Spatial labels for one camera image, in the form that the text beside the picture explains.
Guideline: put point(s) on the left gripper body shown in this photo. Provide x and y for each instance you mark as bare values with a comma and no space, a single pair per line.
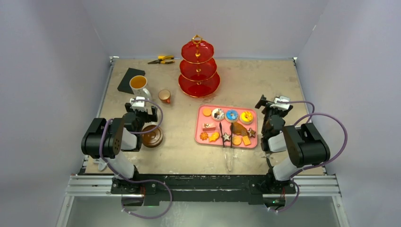
142,117

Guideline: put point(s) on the brown croissant pastry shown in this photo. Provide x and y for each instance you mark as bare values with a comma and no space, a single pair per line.
239,129

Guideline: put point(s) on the pink serving tray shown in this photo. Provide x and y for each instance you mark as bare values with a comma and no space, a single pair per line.
201,119

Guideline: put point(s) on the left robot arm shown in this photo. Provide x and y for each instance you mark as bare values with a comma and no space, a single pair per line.
108,139

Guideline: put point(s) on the black square mat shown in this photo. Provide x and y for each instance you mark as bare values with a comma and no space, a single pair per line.
124,85

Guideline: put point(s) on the white mug with tea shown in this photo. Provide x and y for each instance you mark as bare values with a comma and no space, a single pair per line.
138,86

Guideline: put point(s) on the red three-tier cake stand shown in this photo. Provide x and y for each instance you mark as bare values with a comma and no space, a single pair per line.
198,69

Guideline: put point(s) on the blue frosted donut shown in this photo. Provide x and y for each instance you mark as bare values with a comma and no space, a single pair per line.
231,115

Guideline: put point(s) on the round cracker cookie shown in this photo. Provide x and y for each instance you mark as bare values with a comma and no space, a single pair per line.
237,140

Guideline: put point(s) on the square cracker cookie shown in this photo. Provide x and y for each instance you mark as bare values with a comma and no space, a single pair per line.
246,140

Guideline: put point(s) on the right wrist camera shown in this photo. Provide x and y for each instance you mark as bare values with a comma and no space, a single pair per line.
281,103

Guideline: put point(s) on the yellow frosted donut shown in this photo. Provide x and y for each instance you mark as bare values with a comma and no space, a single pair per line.
246,117

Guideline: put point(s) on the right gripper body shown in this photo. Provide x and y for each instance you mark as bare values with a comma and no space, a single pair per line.
267,106

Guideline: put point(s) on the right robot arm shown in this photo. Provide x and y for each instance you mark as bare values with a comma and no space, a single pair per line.
305,146

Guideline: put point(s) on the white star cookie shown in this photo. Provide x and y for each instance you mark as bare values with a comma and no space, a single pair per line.
226,137

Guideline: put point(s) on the small brown cup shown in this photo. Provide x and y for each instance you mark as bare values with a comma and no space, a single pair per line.
164,96

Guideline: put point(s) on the yellow black pliers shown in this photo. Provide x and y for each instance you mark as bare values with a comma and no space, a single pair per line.
169,59

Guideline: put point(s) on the brown star cookie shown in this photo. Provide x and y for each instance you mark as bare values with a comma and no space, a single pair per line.
251,133

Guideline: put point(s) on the pink cake slice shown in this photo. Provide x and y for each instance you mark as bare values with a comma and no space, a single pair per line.
208,127

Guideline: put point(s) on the metal tongs black tips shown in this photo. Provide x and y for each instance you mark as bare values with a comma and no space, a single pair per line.
227,148

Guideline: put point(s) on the orange fish cookie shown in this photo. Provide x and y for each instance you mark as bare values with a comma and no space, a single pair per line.
214,137

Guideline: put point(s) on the black base frame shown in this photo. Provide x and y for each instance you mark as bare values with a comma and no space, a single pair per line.
154,188

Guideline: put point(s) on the orange flower cookie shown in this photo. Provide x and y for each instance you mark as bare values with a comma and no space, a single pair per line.
204,136

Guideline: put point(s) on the round orange cookie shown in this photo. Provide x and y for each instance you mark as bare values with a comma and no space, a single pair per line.
206,112

